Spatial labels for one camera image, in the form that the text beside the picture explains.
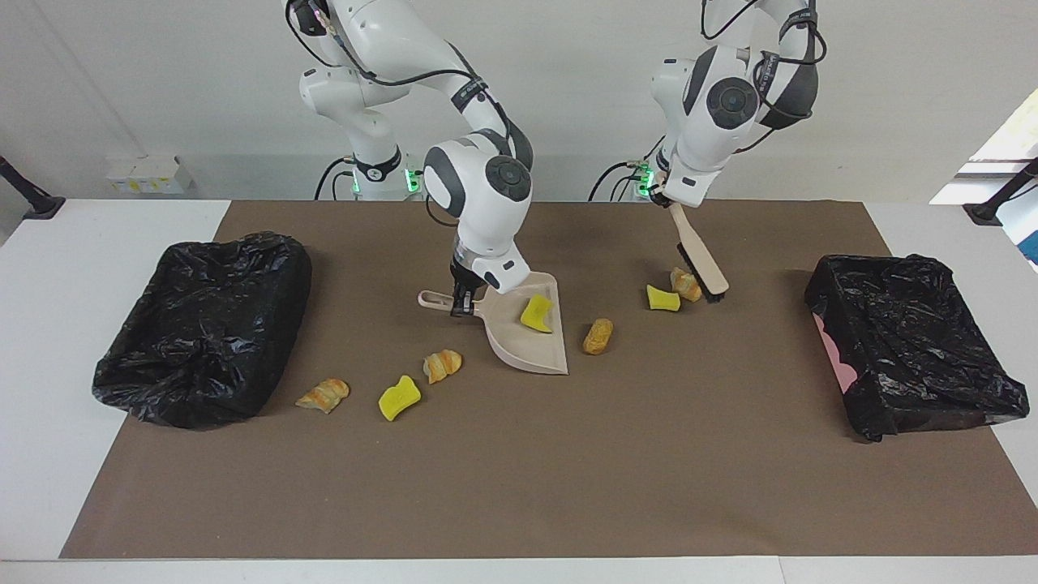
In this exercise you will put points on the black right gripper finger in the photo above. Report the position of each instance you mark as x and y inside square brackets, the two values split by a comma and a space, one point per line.
[473, 300]
[459, 302]

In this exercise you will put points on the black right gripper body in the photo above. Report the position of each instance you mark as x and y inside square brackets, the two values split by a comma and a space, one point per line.
[467, 276]

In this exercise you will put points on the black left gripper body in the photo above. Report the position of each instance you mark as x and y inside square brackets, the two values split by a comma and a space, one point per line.
[661, 195]

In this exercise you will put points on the beige plastic dustpan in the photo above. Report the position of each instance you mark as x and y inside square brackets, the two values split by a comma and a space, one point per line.
[511, 345]

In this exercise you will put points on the striped croissant piece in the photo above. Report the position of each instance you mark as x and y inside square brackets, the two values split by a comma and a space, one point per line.
[323, 395]
[686, 285]
[442, 364]

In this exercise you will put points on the yellow sponge piece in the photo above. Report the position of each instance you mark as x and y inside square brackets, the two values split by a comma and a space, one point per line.
[537, 314]
[399, 398]
[662, 299]

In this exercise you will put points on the beige hand brush black bristles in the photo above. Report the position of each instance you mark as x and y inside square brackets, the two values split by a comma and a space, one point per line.
[701, 259]

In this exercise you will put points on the brown fried nugget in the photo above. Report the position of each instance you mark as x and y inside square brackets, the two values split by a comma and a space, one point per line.
[598, 337]

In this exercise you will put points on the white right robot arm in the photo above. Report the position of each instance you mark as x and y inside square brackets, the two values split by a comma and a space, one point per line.
[478, 195]

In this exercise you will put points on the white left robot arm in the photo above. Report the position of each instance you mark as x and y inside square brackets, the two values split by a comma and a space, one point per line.
[730, 101]

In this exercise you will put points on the pink plastic bin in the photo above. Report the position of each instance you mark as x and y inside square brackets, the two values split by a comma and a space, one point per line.
[834, 349]

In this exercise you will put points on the black plastic trash bag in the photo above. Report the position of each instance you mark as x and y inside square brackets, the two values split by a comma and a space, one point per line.
[203, 324]
[908, 341]

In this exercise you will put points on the brown table mat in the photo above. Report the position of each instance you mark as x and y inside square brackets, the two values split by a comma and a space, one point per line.
[486, 495]

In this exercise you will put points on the blue plastic item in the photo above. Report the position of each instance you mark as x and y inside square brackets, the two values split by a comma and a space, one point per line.
[1031, 247]

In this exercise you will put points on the white wall socket box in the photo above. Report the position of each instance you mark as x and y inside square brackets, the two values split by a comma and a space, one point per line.
[146, 175]

